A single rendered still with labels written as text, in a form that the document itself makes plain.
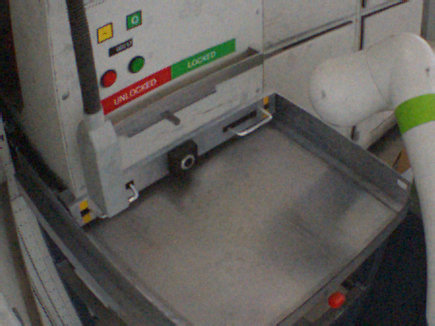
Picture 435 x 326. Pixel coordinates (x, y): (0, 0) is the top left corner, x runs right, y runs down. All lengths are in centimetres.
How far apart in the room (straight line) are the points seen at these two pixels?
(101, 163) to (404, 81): 50
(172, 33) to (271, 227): 40
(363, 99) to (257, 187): 36
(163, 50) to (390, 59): 42
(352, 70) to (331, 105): 8
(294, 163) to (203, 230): 26
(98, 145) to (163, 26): 25
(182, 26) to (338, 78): 30
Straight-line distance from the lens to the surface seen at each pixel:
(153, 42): 99
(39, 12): 86
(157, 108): 101
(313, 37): 182
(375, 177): 118
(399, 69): 86
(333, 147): 123
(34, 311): 100
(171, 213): 111
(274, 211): 111
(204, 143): 119
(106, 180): 91
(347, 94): 92
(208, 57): 110
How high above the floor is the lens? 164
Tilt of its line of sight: 41 degrees down
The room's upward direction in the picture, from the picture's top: 1 degrees counter-clockwise
